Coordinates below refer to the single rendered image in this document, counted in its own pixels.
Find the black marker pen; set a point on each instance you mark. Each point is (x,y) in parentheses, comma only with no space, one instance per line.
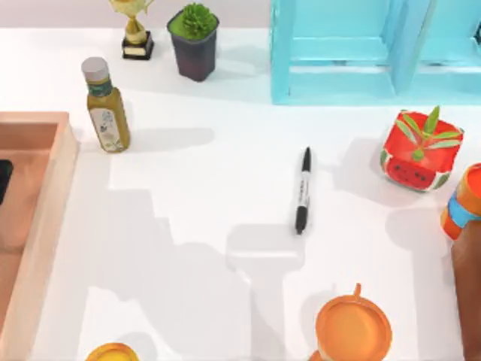
(303,190)

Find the yellow cup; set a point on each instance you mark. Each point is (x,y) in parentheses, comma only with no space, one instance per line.
(112,353)

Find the light blue rack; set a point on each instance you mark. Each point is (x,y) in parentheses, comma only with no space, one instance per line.
(338,52)

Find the red watermelon plant pot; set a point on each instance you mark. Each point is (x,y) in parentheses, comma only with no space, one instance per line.
(421,154)

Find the orange and blue can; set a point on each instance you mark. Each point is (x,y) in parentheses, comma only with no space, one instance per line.
(464,203)

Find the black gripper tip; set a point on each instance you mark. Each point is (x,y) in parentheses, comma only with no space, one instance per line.
(4,180)

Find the orange cup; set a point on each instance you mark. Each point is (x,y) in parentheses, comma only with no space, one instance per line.
(351,329)

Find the dark pot with green plant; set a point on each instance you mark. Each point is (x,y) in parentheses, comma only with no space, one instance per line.
(194,49)

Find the olive green bottle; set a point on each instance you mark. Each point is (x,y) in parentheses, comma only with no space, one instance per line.
(107,120)

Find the gold trophy on black base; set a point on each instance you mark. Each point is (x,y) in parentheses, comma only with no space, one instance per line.
(135,30)

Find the salmon-coloured shallow box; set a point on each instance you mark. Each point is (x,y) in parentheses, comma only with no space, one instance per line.
(34,210)

